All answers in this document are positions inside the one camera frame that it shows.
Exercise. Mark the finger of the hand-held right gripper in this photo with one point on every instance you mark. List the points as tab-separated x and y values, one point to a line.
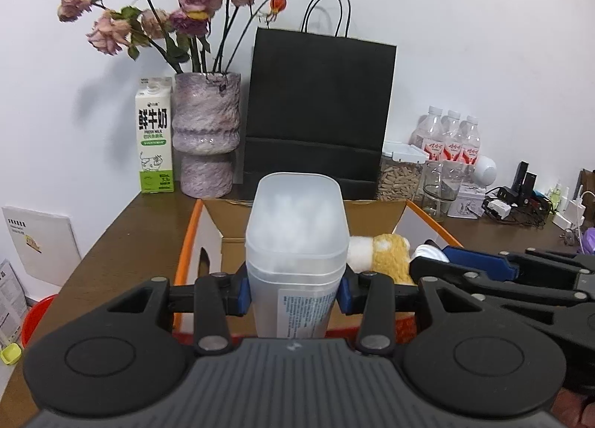
534	293
479	263

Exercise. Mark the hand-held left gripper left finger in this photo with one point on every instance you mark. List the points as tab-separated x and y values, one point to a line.
241	293

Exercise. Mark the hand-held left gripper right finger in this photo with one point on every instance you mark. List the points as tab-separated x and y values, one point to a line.
345	293

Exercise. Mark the purple woven pouch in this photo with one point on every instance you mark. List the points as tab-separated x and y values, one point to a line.
589	241

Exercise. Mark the frosted plastic container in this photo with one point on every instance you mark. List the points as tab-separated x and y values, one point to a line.
297	232

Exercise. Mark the orange-edged cardboard box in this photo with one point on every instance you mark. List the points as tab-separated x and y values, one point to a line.
372	218

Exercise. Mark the wooden desktop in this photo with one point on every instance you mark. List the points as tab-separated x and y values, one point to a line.
130	242

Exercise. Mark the white round lid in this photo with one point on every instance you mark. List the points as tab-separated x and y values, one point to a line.
430	252

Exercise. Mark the white charger plug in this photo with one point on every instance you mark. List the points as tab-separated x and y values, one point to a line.
498	208

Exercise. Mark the yellow and white plush toy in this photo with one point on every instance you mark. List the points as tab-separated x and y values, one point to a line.
390	256

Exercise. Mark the pale printed tin box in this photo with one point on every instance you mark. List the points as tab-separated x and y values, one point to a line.
469	202

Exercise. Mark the clear glass cup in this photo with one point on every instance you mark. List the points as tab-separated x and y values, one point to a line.
439	195

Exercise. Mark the white power adapter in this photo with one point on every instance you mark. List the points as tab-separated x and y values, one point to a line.
571	215

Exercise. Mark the black upright device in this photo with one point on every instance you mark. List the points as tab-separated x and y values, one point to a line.
523	181

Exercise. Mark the white round speaker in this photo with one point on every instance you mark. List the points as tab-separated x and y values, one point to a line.
484	170

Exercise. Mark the small green bottle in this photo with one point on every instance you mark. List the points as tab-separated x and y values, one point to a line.
558	195

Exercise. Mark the clear seed storage container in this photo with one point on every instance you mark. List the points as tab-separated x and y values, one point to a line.
399	181

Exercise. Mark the clear water bottle red label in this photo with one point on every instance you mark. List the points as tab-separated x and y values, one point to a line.
451	139
425	135
469	144

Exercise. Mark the purple mottled vase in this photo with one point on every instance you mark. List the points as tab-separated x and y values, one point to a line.
207	130

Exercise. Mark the white and green milk carton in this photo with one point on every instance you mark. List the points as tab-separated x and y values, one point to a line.
153	139

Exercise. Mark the black paper bag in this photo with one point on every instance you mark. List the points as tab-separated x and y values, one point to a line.
320	107

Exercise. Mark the red bin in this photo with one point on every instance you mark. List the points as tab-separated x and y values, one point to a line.
39	321

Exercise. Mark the printed paper sheets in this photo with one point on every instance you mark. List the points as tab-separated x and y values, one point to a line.
9	297

